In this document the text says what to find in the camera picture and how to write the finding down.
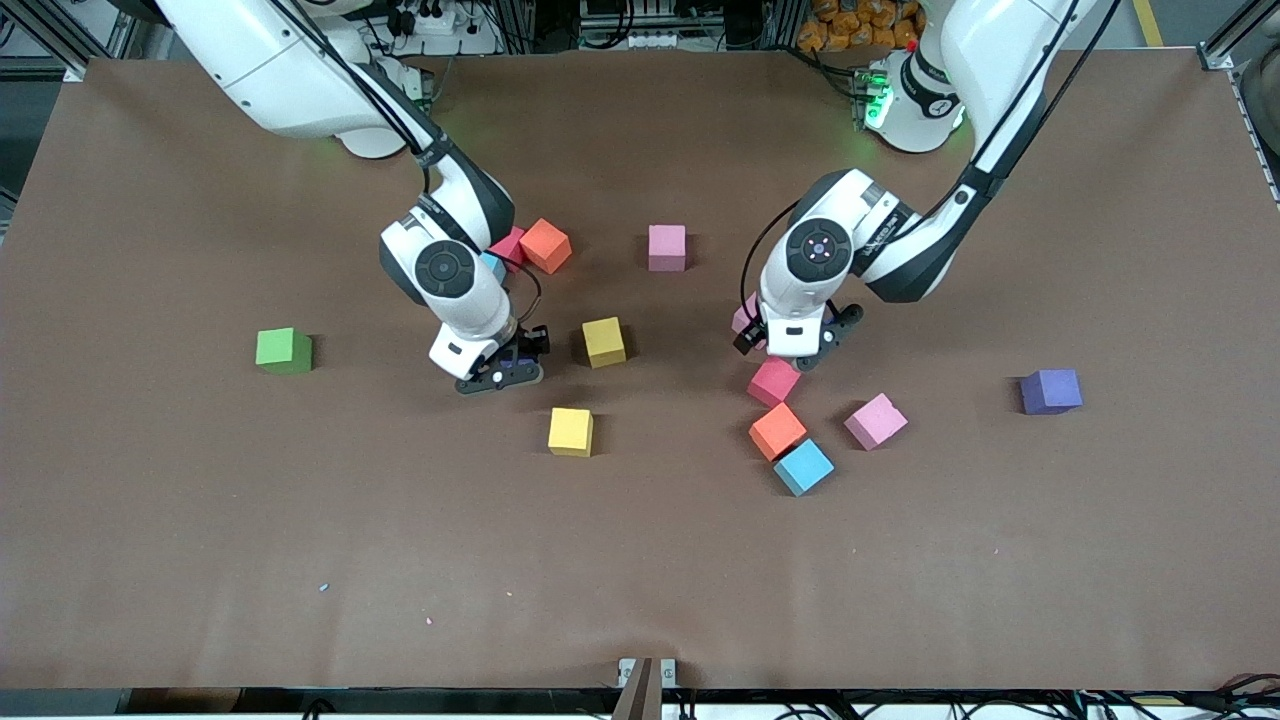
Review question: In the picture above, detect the small metal table bracket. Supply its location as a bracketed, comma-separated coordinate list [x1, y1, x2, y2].
[617, 657, 679, 690]

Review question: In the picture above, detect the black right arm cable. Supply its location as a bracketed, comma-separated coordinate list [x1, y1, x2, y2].
[270, 0, 546, 336]

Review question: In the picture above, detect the white power strip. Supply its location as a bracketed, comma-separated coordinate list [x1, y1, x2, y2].
[395, 5, 463, 36]
[578, 28, 701, 51]

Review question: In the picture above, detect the green foam cube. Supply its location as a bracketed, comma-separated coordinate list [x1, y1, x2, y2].
[255, 327, 314, 376]

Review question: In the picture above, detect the brown paper table cover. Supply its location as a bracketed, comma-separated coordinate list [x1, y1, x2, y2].
[0, 50, 1280, 693]

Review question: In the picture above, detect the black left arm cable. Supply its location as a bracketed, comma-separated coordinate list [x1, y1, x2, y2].
[740, 0, 1121, 313]

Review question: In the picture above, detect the yellow foam cube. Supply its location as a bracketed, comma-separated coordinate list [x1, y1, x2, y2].
[547, 407, 595, 458]
[582, 316, 628, 369]

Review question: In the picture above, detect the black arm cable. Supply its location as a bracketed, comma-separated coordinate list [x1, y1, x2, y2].
[270, 0, 546, 336]
[740, 0, 1121, 313]

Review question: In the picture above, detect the silver aluminium frame profile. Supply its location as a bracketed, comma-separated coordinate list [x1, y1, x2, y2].
[0, 0, 151, 83]
[1198, 0, 1280, 211]

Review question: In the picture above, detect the brown tapered post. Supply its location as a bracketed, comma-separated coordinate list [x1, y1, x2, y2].
[611, 657, 664, 720]

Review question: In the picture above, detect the orange foam cube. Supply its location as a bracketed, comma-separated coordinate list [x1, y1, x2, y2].
[519, 217, 574, 276]
[748, 402, 809, 463]

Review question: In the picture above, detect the bag of orange fruits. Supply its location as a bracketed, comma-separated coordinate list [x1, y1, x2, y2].
[797, 0, 926, 51]

